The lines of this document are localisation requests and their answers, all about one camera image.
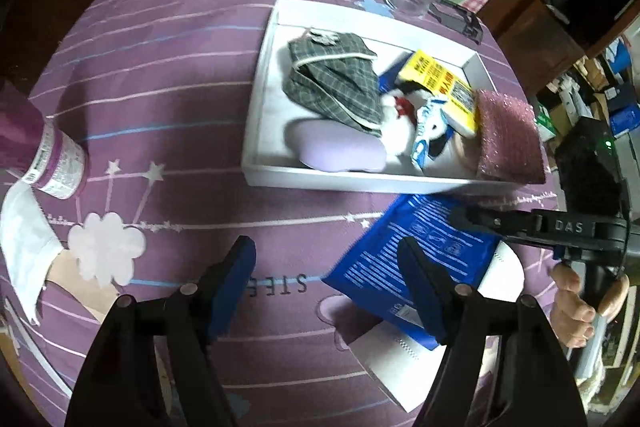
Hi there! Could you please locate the yellow tissue pack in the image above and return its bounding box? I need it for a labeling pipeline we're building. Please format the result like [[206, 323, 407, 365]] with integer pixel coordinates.
[[397, 50, 478, 139]]

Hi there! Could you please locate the white shallow box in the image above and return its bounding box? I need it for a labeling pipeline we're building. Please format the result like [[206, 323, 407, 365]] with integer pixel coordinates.
[[241, 0, 513, 196]]

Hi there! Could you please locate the person's right hand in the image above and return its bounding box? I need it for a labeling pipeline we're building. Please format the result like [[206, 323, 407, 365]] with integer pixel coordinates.
[[550, 263, 630, 348]]

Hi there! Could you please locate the grey plaid fabric pouch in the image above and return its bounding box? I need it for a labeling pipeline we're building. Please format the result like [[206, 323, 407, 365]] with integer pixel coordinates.
[[282, 28, 383, 138]]

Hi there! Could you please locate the purple striped tablecloth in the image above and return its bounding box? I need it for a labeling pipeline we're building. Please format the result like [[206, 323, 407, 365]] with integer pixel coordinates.
[[0, 0, 566, 427]]

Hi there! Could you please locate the lilac soft pillow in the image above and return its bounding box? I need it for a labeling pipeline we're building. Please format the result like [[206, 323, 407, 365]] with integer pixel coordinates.
[[284, 119, 386, 172]]

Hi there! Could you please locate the pink glitter sponge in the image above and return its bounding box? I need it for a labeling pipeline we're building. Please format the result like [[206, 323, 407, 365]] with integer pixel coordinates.
[[476, 90, 546, 185]]

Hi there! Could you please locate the blue plastic packet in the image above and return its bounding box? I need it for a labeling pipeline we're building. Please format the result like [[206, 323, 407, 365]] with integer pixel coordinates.
[[323, 195, 498, 350]]

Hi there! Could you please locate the white plush snowman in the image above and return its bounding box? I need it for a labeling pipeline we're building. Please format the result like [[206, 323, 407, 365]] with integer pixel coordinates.
[[380, 90, 433, 157]]

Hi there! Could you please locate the black clip holder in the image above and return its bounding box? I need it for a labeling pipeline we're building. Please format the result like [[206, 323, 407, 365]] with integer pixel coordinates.
[[428, 0, 484, 44]]

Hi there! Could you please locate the small blue white packet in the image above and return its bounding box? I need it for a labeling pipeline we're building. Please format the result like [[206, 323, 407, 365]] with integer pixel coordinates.
[[410, 98, 452, 170]]

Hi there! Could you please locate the purple lidded bottle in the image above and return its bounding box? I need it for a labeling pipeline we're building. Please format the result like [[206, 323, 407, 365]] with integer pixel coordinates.
[[0, 81, 89, 200]]

